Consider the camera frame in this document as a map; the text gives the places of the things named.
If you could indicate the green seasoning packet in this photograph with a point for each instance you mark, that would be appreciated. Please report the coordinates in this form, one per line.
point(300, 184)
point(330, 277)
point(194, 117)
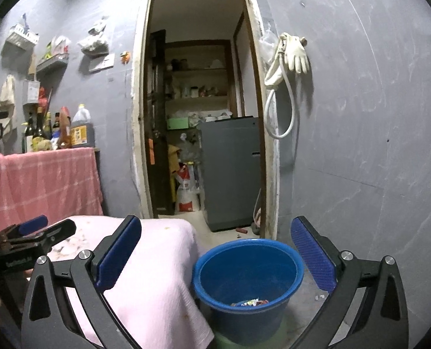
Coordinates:
point(48, 51)

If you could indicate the small red floor item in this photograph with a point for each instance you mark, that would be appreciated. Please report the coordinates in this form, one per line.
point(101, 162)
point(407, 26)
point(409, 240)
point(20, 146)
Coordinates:
point(241, 230)

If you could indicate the cooking oil jug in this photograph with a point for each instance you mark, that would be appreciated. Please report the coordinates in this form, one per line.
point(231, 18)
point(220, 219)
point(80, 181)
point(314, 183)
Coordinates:
point(82, 132)

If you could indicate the cream rubber glove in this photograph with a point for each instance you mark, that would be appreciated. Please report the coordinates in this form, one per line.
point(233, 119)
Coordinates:
point(297, 56)

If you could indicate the wall switch and socket panel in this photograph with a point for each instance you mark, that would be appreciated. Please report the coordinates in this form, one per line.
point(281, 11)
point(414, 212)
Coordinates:
point(102, 63)

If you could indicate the yellow packet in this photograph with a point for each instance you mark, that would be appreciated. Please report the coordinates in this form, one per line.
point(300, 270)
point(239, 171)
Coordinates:
point(42, 144)

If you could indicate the wooden shelf unit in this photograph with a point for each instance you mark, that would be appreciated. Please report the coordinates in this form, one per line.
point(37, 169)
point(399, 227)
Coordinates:
point(200, 72)

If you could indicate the blue foil wrapper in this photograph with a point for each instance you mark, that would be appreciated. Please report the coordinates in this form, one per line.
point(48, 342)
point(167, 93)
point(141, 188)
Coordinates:
point(241, 303)

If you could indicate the green box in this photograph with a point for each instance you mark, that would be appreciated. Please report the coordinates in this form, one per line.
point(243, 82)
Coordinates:
point(178, 123)

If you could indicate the yellow bag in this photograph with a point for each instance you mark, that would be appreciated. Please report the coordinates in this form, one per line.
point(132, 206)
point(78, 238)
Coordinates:
point(173, 160)

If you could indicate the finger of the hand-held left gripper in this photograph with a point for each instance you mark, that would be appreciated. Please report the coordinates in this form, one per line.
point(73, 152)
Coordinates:
point(33, 223)
point(60, 231)

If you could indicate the white wall basket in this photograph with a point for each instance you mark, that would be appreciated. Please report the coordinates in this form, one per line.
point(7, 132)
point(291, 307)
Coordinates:
point(19, 40)

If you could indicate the hanging plastic bag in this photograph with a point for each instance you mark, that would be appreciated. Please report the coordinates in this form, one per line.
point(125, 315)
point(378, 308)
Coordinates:
point(93, 40)

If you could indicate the beige rag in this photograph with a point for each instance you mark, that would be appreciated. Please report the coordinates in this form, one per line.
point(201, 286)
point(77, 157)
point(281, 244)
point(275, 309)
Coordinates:
point(6, 98)

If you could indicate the pink tablecloth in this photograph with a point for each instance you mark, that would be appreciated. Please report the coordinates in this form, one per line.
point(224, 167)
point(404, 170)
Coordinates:
point(157, 261)

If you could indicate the red plastic item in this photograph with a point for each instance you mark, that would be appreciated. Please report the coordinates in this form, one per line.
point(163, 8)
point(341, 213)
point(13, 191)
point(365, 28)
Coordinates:
point(42, 98)

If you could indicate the grey plastic bag bundle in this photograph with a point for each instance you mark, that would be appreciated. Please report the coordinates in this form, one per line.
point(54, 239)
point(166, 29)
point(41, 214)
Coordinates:
point(190, 147)

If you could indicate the red seasoning packet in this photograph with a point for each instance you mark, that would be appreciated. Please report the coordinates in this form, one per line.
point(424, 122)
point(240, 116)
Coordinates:
point(60, 45)

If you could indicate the soy sauce bottle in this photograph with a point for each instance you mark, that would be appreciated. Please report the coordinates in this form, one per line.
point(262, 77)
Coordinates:
point(56, 125)

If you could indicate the wooden door frame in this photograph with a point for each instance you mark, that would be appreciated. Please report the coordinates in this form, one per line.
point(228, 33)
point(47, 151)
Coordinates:
point(139, 116)

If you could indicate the wooden spatula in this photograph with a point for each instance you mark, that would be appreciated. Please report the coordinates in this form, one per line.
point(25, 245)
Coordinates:
point(32, 67)

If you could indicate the dark wooden door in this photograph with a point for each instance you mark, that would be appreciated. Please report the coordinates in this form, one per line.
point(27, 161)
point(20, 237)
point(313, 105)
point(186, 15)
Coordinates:
point(160, 116)

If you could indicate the grey washing machine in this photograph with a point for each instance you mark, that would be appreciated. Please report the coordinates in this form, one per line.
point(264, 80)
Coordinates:
point(230, 174)

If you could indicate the orange wall hook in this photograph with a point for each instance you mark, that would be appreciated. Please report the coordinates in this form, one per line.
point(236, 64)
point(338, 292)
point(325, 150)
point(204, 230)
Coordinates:
point(125, 57)

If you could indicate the pink checked cloth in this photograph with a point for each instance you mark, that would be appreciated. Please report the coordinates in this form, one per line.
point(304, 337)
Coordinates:
point(48, 181)

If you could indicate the white red rice sack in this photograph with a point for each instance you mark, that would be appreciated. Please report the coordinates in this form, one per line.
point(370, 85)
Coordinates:
point(188, 192)

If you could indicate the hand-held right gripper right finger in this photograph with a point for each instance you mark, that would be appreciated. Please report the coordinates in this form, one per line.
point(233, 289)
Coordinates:
point(311, 252)

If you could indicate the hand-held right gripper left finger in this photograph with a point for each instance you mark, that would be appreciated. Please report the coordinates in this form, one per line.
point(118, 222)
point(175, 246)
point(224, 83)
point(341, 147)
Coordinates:
point(120, 252)

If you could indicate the blue plastic bucket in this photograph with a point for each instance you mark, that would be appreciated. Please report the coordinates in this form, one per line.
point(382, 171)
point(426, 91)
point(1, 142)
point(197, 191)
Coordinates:
point(244, 272)

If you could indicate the dark glass bottle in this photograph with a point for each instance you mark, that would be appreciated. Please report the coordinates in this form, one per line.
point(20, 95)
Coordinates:
point(29, 134)
point(39, 125)

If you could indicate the wall shelf rack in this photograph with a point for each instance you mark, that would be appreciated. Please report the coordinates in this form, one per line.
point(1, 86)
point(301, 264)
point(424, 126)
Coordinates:
point(51, 66)

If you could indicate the brown red standing pouch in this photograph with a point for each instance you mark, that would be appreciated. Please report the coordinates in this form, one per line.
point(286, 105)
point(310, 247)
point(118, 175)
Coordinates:
point(64, 131)

